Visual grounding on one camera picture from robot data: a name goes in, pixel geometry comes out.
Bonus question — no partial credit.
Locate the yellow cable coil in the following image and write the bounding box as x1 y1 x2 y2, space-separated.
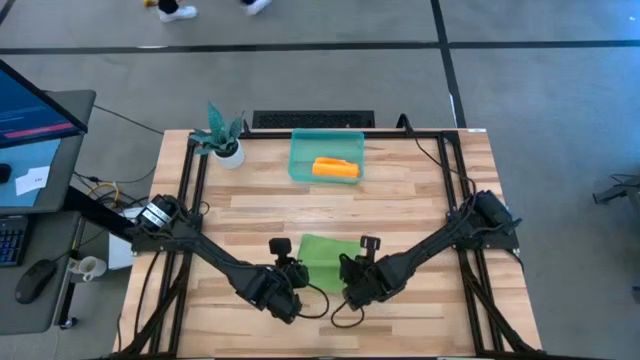
87 182 121 209

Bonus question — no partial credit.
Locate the black computer mouse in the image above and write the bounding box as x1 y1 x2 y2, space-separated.
13 259 57 305

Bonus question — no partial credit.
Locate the green microfiber towel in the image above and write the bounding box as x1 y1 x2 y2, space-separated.
296 233 363 294

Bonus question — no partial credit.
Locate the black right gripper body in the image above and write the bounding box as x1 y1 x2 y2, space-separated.
338 252 401 312

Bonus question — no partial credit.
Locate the teal plastic basket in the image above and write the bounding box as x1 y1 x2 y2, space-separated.
287 128 366 185

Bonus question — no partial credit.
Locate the grey side desk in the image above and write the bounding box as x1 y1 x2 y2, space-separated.
0 89 97 336

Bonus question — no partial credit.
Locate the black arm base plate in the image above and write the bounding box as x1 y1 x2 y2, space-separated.
130 213 204 253
446 209 520 251

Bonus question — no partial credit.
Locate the black floor stand leg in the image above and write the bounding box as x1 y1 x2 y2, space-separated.
592 173 640 206

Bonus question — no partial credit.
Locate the black desk strut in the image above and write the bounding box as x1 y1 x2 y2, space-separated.
62 185 136 241

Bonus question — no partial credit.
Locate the black aluminium table frame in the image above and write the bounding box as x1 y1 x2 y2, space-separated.
114 127 544 360

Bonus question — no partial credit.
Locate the blue-screen computer monitor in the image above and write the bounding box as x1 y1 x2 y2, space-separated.
0 58 90 150

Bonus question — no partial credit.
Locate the snake plant in white pot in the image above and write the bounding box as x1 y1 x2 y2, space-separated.
188 98 247 170

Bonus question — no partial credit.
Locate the white paper note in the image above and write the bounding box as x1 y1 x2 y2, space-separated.
14 165 51 197

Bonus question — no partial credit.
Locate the person's white shoe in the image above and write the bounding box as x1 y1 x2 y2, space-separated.
157 0 199 23
242 0 273 17

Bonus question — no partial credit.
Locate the orange microfiber towel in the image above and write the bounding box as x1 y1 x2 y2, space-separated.
311 156 361 180

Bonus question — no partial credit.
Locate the black power cable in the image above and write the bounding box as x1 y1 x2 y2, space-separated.
397 113 479 201

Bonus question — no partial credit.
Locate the black backlit keyboard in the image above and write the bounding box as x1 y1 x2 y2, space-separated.
0 215 30 268

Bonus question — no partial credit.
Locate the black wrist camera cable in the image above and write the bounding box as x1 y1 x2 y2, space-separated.
329 298 366 330
298 282 331 320

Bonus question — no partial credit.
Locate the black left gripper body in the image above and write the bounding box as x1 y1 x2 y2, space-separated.
249 262 311 321

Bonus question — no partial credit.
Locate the white cup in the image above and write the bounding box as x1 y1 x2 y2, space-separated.
67 255 108 283

